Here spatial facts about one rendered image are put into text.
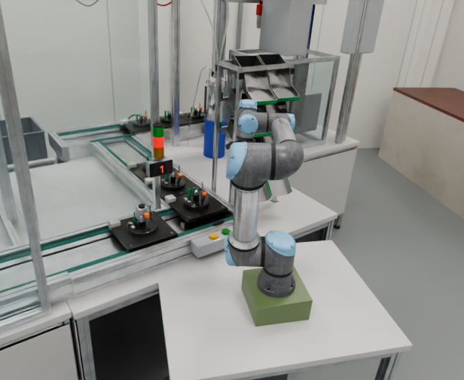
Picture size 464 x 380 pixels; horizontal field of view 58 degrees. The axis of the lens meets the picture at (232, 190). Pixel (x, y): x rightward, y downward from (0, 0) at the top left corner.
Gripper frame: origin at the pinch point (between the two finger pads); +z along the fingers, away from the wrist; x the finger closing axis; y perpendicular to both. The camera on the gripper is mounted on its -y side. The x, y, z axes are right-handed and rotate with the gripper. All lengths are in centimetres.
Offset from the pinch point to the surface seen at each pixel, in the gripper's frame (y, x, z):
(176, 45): -127, 39, -36
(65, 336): 4, -84, 49
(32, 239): 2, -88, 3
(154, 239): -9.1, -38.2, 26.3
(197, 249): 4.5, -24.0, 28.4
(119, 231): -23, -49, 26
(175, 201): -34.8, -13.1, 26.3
